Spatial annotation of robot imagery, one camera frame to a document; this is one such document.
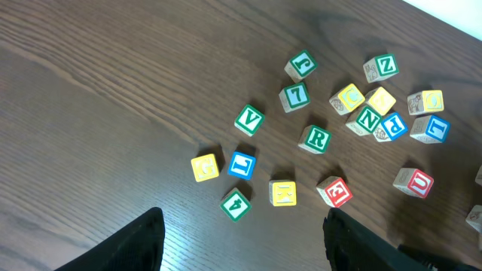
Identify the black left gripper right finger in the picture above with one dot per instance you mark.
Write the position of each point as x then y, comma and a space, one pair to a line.
350, 246

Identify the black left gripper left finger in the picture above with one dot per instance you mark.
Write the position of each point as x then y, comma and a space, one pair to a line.
138, 247

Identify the red A block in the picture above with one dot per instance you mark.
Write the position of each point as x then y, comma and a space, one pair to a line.
474, 218

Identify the red E block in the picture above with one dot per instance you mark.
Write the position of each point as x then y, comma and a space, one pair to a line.
334, 191

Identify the yellow K block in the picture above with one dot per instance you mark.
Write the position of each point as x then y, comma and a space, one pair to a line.
283, 193

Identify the red U block left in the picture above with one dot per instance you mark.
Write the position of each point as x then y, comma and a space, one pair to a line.
413, 182

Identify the yellow G block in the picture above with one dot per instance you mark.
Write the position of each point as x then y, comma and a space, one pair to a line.
205, 167

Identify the green 4 block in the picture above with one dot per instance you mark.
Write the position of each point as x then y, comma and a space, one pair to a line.
235, 205

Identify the green R block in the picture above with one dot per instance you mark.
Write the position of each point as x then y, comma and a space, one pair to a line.
315, 139

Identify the green N block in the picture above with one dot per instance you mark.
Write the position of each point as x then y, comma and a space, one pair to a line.
364, 120

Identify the blue P block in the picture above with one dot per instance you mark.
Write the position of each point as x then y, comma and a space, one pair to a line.
391, 128

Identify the blue T block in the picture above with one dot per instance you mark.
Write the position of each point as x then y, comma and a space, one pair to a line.
241, 165

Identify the blue L block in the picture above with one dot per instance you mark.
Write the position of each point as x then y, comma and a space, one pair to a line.
430, 129

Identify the yellow S block centre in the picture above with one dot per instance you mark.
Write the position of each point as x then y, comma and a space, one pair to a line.
478, 178

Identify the yellow s block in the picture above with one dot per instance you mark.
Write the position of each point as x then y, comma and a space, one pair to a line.
380, 100
478, 178

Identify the yellow C block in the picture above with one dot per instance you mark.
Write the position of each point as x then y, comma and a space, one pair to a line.
347, 99

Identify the green 7 block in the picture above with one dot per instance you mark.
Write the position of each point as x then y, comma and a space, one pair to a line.
294, 97

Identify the green V block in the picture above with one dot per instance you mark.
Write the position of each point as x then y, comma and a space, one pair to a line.
249, 120

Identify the yellow O block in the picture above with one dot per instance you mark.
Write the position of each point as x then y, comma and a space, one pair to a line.
425, 102

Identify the green Z block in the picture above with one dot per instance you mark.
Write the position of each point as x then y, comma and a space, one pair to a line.
380, 68

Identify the green J block left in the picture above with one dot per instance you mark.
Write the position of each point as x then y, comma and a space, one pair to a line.
300, 66

